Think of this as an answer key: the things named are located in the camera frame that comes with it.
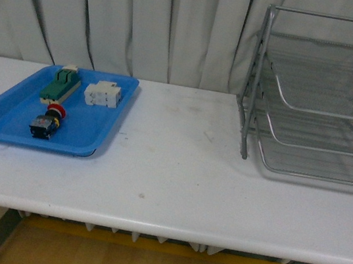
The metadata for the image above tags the blue plastic tray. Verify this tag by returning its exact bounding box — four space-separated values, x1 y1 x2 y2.
0 66 139 156

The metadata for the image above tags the white curtain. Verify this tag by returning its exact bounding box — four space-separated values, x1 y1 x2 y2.
0 0 353 93

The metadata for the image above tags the green knife switch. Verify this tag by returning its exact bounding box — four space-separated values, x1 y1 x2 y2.
39 65 82 105

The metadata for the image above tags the red emergency stop button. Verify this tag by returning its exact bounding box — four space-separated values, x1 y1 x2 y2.
29 104 66 140

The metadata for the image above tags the silver mesh three-tier rack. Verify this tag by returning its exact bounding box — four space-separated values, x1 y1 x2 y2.
237 4 353 186

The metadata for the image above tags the white circuit breaker block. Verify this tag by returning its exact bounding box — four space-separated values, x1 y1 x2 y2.
84 80 122 108

